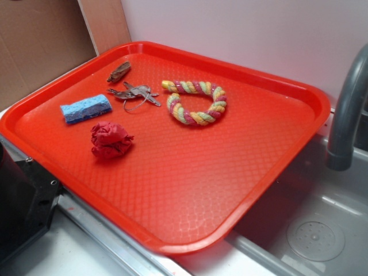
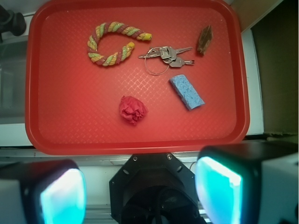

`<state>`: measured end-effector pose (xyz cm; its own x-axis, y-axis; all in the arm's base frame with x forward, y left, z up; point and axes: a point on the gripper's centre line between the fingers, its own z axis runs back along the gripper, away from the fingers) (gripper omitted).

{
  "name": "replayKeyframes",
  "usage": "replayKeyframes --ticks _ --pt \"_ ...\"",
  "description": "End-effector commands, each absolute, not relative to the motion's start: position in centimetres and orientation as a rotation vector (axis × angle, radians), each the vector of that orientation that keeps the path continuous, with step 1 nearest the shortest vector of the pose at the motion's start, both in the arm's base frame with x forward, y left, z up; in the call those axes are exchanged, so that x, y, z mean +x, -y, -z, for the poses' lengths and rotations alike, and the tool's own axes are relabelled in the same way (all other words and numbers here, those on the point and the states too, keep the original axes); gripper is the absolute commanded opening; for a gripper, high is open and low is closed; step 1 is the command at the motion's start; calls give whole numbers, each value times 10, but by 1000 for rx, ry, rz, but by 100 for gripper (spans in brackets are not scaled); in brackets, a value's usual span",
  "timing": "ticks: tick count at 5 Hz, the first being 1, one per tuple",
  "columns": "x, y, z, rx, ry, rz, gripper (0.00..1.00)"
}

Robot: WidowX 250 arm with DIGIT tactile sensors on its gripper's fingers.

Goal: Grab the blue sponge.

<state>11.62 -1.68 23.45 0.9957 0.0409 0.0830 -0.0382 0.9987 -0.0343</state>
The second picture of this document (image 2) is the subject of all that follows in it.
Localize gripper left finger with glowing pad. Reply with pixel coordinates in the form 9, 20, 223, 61
0, 159, 87, 224

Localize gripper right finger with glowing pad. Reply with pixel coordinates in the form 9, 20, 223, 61
195, 141, 299, 224

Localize blue sponge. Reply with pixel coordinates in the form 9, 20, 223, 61
169, 74, 205, 111

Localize crumpled red paper ball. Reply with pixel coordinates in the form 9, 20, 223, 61
119, 96, 148, 126

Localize red plastic tray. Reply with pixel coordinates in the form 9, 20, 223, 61
25, 0, 249, 155

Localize brown wood piece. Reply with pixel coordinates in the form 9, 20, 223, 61
197, 25, 213, 55

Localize black knob device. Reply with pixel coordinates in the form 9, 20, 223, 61
0, 5, 27, 43

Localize black octagonal mount plate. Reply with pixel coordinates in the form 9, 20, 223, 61
109, 153, 206, 224

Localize silver key bunch on ring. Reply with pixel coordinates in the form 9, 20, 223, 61
138, 46, 195, 76

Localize multicolour twisted rope toy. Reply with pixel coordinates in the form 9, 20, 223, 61
87, 21, 152, 67

